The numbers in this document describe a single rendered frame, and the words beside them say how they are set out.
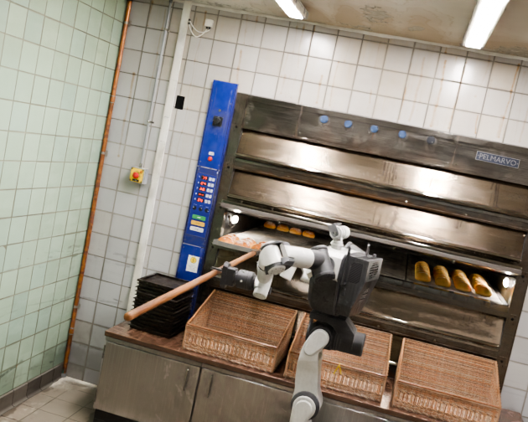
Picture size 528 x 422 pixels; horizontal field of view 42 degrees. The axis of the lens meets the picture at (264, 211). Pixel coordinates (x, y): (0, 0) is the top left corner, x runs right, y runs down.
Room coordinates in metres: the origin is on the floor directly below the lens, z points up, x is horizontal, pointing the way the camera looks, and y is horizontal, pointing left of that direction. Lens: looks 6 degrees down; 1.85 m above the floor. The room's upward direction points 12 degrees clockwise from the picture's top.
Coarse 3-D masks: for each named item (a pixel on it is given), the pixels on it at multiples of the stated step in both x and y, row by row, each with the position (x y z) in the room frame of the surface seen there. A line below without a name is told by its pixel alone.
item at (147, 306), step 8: (248, 256) 3.69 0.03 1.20; (232, 264) 3.38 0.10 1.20; (216, 272) 3.11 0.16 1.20; (192, 280) 2.82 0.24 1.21; (200, 280) 2.88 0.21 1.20; (176, 288) 2.64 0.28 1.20; (184, 288) 2.69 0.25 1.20; (160, 296) 2.47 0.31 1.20; (168, 296) 2.52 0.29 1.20; (144, 304) 2.32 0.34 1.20; (152, 304) 2.36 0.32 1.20; (160, 304) 2.44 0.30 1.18; (128, 312) 2.19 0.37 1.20; (136, 312) 2.22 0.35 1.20; (144, 312) 2.29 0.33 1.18; (128, 320) 2.18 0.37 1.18
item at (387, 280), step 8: (384, 280) 4.07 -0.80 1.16; (392, 280) 4.06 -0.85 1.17; (400, 280) 4.05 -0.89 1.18; (408, 288) 4.04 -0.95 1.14; (416, 288) 4.03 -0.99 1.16; (424, 288) 4.02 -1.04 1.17; (432, 288) 4.01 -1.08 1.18; (440, 296) 4.01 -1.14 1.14; (448, 296) 3.99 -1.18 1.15; (456, 296) 3.98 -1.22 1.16; (464, 296) 3.98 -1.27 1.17; (472, 296) 4.00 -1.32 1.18; (472, 304) 3.97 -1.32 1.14; (480, 304) 3.96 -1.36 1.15; (488, 304) 3.95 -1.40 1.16; (496, 304) 3.94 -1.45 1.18; (504, 304) 3.96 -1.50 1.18
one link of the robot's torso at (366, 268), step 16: (336, 256) 3.13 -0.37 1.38; (352, 256) 3.12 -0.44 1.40; (368, 256) 3.22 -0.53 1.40; (336, 272) 3.11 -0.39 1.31; (352, 272) 3.11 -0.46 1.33; (368, 272) 3.10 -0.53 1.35; (320, 288) 3.16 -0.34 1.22; (336, 288) 3.12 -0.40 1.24; (352, 288) 3.11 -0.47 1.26; (368, 288) 3.19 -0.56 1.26; (320, 304) 3.17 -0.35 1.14; (336, 304) 3.14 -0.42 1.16; (352, 304) 3.10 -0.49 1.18
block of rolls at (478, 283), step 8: (416, 264) 4.72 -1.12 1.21; (424, 264) 4.62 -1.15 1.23; (416, 272) 4.30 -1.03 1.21; (424, 272) 4.21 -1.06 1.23; (440, 272) 4.43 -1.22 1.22; (456, 272) 4.58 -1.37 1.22; (424, 280) 4.18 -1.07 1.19; (440, 280) 4.15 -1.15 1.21; (448, 280) 4.16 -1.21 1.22; (456, 280) 4.25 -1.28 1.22; (464, 280) 4.23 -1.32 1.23; (472, 280) 4.48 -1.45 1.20; (480, 280) 4.38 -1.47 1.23; (456, 288) 4.15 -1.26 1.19; (464, 288) 4.12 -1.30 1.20; (480, 288) 4.13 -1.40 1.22; (488, 288) 4.12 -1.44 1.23
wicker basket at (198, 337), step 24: (216, 312) 4.20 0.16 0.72; (240, 312) 4.18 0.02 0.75; (288, 312) 4.13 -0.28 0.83; (192, 336) 3.93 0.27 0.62; (216, 336) 3.76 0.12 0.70; (240, 336) 4.14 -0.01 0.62; (264, 336) 4.11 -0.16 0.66; (288, 336) 4.01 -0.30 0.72; (240, 360) 3.72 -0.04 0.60; (264, 360) 3.85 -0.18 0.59
